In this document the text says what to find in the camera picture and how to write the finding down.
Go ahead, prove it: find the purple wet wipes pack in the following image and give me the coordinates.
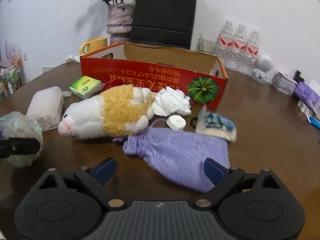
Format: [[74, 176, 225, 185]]
[[294, 81, 319, 115]]

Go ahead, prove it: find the small white round cap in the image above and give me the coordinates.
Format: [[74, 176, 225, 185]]
[[166, 114, 187, 131]]

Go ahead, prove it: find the right water bottle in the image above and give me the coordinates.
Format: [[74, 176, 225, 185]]
[[237, 29, 260, 76]]

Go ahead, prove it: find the small grey tin box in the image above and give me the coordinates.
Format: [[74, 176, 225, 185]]
[[272, 72, 298, 96]]

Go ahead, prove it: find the purple knitted drawstring pouch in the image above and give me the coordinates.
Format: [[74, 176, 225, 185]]
[[123, 119, 230, 192]]

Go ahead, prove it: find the water bottle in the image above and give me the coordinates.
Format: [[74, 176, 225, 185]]
[[215, 20, 234, 65], [237, 29, 260, 76], [226, 24, 247, 70]]

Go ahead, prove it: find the red cardboard pumpkin box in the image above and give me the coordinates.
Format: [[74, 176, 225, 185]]
[[80, 42, 228, 110]]

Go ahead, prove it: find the clear glass cup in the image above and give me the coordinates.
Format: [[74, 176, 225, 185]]
[[197, 34, 216, 55]]

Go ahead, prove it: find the yellow ceramic mug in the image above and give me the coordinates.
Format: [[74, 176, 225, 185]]
[[79, 37, 107, 55]]

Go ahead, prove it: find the crumpled white paper by mug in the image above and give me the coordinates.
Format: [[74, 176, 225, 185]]
[[65, 55, 80, 64]]

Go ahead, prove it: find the black paper shopping bag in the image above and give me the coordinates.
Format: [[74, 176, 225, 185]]
[[130, 0, 196, 49]]

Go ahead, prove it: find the blue white snack packet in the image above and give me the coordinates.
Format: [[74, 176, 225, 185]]
[[195, 105, 237, 142]]

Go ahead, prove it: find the white tissue ball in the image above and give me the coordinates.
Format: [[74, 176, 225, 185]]
[[152, 87, 191, 117]]

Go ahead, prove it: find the iridescent plastic bag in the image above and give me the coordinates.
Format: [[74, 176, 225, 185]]
[[1, 112, 43, 168]]

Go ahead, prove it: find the green tissue pack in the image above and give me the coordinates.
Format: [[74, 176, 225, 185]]
[[69, 76, 102, 100]]

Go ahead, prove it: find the middle water bottle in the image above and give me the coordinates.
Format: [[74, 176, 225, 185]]
[[226, 24, 247, 70]]

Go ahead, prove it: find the left water bottle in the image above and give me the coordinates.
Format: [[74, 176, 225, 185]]
[[215, 20, 234, 65]]

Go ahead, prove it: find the white and tan plush toy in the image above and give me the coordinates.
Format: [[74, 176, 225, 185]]
[[57, 85, 154, 140]]

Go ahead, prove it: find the blue tube on table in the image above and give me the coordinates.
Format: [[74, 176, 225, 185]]
[[307, 116, 320, 129]]

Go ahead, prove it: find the small white robot figurine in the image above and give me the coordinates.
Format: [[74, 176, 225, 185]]
[[251, 54, 273, 84]]

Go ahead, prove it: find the purple textured vase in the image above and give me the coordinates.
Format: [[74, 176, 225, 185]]
[[106, 4, 135, 45]]

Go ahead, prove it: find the translucent plastic storage box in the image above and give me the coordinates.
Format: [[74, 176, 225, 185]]
[[26, 86, 63, 132]]

